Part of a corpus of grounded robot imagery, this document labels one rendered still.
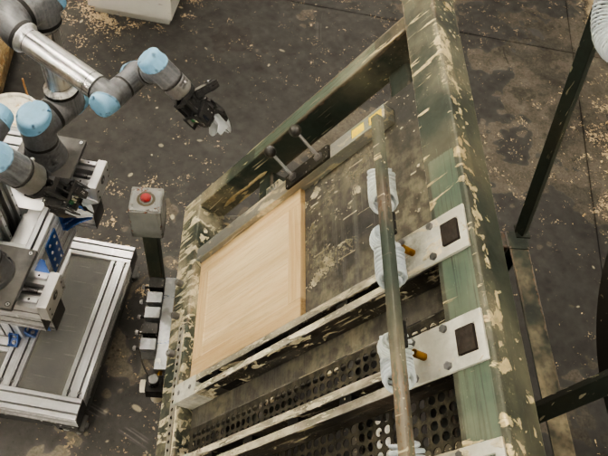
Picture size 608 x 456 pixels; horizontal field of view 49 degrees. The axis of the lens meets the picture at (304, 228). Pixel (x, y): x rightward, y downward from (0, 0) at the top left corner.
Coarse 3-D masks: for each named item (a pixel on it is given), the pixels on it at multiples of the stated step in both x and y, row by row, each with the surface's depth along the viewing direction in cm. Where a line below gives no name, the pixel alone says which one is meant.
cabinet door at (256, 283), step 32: (256, 224) 218; (288, 224) 203; (224, 256) 228; (256, 256) 211; (288, 256) 196; (224, 288) 220; (256, 288) 204; (288, 288) 190; (224, 320) 212; (256, 320) 197; (288, 320) 184; (224, 352) 205
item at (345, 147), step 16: (384, 112) 180; (352, 128) 190; (368, 128) 183; (336, 144) 194; (352, 144) 189; (336, 160) 194; (320, 176) 201; (272, 192) 213; (288, 192) 207; (256, 208) 218; (272, 208) 214; (240, 224) 223; (224, 240) 229; (208, 256) 237
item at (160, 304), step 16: (144, 288) 251; (160, 288) 248; (160, 304) 245; (160, 320) 243; (144, 336) 239; (160, 336) 239; (144, 352) 236; (160, 352) 236; (144, 368) 246; (160, 368) 233; (144, 384) 229; (160, 384) 228; (160, 400) 238
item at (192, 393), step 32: (416, 256) 139; (448, 256) 133; (352, 288) 158; (416, 288) 147; (320, 320) 163; (352, 320) 160; (256, 352) 183; (288, 352) 175; (192, 384) 202; (224, 384) 193
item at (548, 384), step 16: (224, 224) 263; (512, 240) 275; (512, 256) 270; (528, 256) 271; (528, 272) 267; (528, 288) 263; (528, 304) 258; (528, 320) 254; (544, 320) 255; (528, 336) 251; (544, 336) 251; (544, 352) 247; (368, 368) 245; (544, 368) 243; (544, 384) 240; (384, 416) 236; (560, 416) 234; (560, 432) 230; (368, 448) 229; (560, 448) 227
